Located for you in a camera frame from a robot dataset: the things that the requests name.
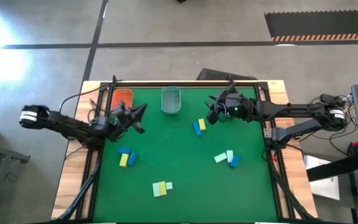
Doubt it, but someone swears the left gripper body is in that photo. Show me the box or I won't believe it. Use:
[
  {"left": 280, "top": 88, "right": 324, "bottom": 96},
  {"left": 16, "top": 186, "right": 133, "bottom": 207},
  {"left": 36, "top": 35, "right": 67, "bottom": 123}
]
[{"left": 106, "top": 101, "right": 137, "bottom": 138}]

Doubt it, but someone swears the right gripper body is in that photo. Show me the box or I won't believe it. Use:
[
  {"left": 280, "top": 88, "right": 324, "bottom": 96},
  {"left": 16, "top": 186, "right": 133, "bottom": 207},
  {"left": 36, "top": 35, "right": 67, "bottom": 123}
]
[{"left": 214, "top": 88, "right": 259, "bottom": 121}]

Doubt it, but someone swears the orange plastic bin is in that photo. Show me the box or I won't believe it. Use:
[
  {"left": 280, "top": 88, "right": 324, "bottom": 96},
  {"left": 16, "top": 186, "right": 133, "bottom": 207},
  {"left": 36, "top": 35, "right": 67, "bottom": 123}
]
[{"left": 110, "top": 88, "right": 134, "bottom": 113}]

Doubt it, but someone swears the black box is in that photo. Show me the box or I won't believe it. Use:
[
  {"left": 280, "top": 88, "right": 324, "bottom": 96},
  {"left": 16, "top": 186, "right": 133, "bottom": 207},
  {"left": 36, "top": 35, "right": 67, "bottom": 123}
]
[{"left": 196, "top": 67, "right": 257, "bottom": 81}]

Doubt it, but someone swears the pale teal plastic bin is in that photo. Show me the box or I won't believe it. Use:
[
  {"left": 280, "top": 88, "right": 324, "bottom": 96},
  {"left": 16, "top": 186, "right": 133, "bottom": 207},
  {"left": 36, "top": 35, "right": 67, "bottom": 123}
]
[{"left": 161, "top": 86, "right": 181, "bottom": 115}]

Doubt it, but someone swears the green table mat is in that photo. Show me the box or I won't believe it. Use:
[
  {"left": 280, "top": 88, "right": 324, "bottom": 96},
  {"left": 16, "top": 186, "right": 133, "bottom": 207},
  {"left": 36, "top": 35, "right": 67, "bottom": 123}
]
[{"left": 92, "top": 86, "right": 278, "bottom": 222}]

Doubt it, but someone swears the white paper sheet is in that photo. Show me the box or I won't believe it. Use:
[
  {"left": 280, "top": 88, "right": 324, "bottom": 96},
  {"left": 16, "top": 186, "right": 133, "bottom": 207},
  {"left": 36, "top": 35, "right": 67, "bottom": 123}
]
[{"left": 303, "top": 154, "right": 341, "bottom": 201}]

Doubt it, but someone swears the black hazard-striped floor mat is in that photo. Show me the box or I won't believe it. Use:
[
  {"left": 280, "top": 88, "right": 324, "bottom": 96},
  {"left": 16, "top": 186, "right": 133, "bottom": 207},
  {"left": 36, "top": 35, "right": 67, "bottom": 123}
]
[{"left": 264, "top": 9, "right": 358, "bottom": 42}]

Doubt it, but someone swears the black aluminium table frame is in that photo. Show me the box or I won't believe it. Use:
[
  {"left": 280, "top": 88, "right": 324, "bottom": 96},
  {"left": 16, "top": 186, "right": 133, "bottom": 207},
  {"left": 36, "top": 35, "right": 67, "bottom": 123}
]
[{"left": 56, "top": 79, "right": 316, "bottom": 224}]

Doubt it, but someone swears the black camera cable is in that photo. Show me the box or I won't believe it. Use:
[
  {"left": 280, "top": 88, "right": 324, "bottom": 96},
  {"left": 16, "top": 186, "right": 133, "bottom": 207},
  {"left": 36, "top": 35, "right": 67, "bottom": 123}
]
[{"left": 58, "top": 79, "right": 117, "bottom": 113}]

